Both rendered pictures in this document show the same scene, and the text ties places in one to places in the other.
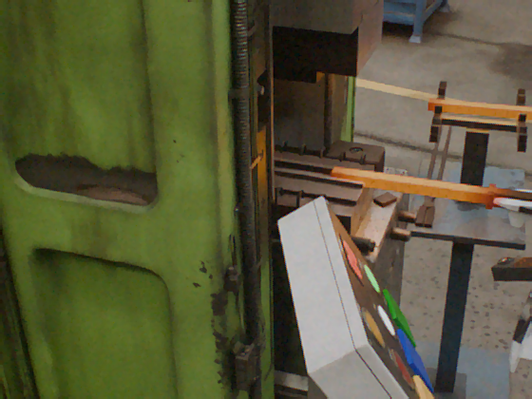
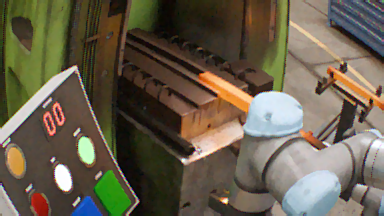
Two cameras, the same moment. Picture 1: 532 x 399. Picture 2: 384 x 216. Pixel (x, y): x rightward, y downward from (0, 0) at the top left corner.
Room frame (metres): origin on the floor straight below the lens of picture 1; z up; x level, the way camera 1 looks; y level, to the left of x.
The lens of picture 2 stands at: (0.49, -0.53, 1.58)
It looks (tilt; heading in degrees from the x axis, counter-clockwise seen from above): 31 degrees down; 27
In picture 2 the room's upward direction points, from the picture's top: 7 degrees clockwise
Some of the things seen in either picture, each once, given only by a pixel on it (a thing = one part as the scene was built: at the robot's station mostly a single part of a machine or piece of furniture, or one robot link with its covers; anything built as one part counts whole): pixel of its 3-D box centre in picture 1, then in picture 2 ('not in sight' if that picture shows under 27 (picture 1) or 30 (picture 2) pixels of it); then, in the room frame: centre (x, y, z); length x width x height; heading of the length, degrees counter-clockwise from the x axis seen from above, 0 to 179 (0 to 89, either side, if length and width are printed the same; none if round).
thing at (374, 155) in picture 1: (355, 162); (248, 82); (1.63, -0.10, 0.95); 0.12 x 0.08 x 0.06; 73
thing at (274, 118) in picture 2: not in sight; (272, 144); (1.00, -0.39, 1.23); 0.09 x 0.08 x 0.11; 55
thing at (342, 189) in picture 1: (267, 185); (153, 71); (1.50, 0.09, 0.96); 0.42 x 0.20 x 0.09; 73
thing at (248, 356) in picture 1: (245, 364); not in sight; (1.12, 0.11, 0.80); 0.06 x 0.03 x 0.14; 163
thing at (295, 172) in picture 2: not in sight; (313, 181); (0.96, -0.48, 1.23); 0.11 x 0.11 x 0.08; 55
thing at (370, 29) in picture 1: (264, 22); not in sight; (1.50, 0.09, 1.32); 0.42 x 0.20 x 0.10; 73
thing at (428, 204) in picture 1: (435, 170); (333, 124); (2.03, -0.36, 0.71); 0.60 x 0.04 x 0.01; 167
